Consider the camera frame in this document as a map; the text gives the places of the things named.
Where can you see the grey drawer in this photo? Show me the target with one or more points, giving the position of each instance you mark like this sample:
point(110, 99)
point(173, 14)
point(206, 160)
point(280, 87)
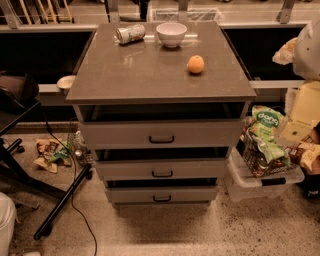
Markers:
point(156, 195)
point(160, 169)
point(135, 135)

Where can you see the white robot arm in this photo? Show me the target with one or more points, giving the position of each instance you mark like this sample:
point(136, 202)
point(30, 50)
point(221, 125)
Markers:
point(306, 60)

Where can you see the grey drawer cabinet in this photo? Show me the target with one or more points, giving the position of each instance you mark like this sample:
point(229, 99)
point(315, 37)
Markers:
point(146, 81)

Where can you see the orange fruit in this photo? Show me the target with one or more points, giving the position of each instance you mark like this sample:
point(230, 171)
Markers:
point(195, 64)

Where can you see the white bowl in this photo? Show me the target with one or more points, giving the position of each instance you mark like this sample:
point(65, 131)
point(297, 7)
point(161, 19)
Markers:
point(171, 34)

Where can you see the lying soda can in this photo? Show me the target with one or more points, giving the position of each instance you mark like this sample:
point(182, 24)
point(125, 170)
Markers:
point(130, 33)

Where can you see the clear plastic storage bin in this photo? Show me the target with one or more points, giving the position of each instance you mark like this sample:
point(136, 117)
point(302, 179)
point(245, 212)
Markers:
point(241, 184)

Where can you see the small round dish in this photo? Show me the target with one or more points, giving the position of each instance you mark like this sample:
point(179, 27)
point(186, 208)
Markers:
point(66, 82)

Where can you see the green snack bag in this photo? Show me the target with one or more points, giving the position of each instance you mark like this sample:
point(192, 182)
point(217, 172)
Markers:
point(264, 128)

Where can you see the snack wrappers on floor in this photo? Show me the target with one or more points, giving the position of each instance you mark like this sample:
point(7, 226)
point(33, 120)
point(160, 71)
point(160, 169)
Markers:
point(51, 152)

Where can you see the black chair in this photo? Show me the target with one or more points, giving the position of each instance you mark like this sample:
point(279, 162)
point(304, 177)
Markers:
point(18, 92)

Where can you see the black stand leg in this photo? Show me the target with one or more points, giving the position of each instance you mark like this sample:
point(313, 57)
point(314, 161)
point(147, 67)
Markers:
point(45, 227)

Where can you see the white object bottom left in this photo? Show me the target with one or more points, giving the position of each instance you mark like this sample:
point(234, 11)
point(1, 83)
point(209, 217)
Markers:
point(7, 223)

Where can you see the white wire basket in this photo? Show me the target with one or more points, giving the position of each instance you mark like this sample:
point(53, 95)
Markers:
point(191, 15)

